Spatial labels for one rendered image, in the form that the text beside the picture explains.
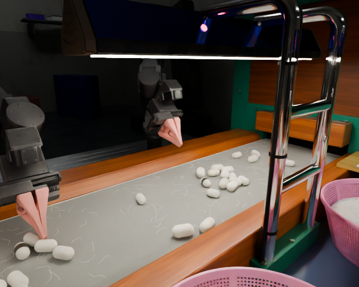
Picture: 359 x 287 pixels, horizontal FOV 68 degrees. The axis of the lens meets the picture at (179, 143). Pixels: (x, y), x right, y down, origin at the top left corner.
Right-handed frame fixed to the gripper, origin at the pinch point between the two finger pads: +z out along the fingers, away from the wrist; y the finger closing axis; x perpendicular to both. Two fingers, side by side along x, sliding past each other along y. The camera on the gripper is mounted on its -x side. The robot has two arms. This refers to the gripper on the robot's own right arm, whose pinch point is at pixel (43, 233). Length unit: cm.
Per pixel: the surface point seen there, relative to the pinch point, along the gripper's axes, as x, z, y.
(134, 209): 1.7, 1.3, 17.1
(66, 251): -3.8, 4.9, 1.6
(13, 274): -4.1, 5.1, -5.4
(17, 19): 305, -509, 113
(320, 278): -13.4, 28.4, 35.5
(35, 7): 285, -525, 146
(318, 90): -17, -9, 84
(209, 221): -9.7, 11.3, 23.7
